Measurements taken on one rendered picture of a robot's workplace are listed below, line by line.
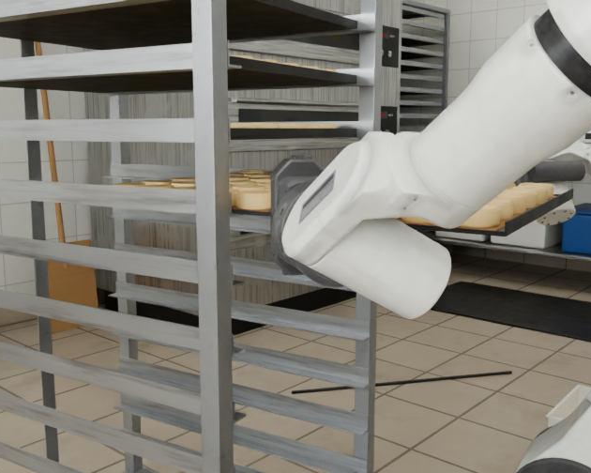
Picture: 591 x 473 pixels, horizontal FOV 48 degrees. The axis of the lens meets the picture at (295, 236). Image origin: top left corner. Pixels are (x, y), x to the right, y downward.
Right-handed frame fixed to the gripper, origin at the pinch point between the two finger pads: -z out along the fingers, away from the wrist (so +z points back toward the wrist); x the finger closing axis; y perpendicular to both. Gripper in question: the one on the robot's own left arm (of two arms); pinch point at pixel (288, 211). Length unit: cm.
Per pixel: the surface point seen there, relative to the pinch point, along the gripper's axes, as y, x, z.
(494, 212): -19.8, 0.5, 9.4
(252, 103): -42, 19, -228
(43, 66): 27.7, 17.5, -33.4
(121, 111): 17, 12, -83
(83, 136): 22.5, 7.7, -28.0
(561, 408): -107, -73, -89
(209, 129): 7.5, 8.9, -8.2
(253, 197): 1.6, 0.4, -11.2
